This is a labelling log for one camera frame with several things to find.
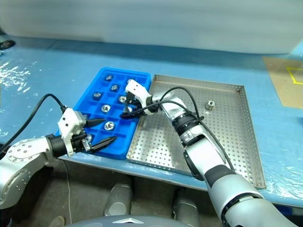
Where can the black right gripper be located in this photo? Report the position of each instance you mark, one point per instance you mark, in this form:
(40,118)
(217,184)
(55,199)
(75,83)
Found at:
(133,101)

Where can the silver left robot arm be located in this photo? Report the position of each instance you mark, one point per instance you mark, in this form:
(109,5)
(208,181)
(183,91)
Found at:
(23,151)

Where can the brown cardboard mat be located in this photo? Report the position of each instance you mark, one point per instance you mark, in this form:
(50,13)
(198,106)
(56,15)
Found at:
(279,82)

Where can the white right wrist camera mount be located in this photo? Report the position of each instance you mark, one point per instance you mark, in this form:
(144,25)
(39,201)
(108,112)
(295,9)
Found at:
(138,88)

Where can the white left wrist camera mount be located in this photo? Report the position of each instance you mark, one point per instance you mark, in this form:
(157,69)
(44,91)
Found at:
(68,118)

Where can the blue compartment tray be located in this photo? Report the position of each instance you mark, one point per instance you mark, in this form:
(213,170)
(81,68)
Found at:
(118,142)

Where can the perforated metal tray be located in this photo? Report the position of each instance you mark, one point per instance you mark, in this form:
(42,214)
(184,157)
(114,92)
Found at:
(154,142)

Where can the grey rounded cylinder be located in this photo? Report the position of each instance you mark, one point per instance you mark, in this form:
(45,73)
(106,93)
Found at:
(187,208)
(118,201)

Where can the tan shoe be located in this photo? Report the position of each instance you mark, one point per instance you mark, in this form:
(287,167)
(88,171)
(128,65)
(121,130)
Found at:
(56,222)

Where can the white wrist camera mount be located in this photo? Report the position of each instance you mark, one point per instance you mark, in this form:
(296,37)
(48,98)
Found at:
(68,118)
(138,88)

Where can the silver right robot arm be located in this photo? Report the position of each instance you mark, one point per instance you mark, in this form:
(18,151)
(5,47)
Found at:
(203,146)

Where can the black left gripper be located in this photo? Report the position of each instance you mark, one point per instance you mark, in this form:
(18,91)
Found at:
(78,142)

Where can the dark grey curved body shell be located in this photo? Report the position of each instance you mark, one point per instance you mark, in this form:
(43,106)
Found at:
(118,222)

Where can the black round object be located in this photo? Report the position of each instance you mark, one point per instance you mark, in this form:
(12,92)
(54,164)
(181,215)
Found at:
(7,44)

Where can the metal nut top right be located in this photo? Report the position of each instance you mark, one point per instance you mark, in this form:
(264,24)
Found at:
(209,104)

